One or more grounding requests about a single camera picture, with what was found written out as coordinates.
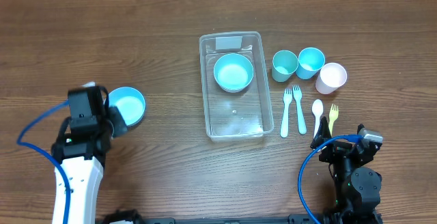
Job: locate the pink plastic cup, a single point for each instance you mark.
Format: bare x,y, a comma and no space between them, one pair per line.
332,76

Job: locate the light blue plastic fork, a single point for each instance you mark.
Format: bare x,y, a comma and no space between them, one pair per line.
287,100

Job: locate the blue plastic bowl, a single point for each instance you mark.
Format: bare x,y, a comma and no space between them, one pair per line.
130,103

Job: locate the clear plastic container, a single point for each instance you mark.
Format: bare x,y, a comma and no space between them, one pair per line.
241,115

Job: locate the black aluminium frame rail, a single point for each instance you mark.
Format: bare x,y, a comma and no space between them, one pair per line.
132,216

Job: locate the white plastic spoon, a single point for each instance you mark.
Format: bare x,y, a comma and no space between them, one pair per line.
317,110

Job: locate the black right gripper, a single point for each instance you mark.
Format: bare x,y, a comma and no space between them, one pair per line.
330,152

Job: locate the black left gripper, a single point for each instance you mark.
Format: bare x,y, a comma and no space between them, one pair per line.
120,124

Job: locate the green plastic bowl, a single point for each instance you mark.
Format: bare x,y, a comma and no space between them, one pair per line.
233,72

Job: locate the teal plastic fork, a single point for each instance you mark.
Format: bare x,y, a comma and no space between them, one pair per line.
297,94

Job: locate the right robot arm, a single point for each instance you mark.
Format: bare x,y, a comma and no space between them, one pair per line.
357,187

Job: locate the yellow plastic fork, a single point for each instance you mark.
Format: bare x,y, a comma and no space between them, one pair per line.
333,115

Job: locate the green plastic cup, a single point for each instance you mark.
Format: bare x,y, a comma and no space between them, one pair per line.
284,64

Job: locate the blue plastic cup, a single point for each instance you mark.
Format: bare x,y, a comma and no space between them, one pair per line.
310,61

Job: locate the white label sticker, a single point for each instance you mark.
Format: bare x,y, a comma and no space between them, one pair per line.
228,43

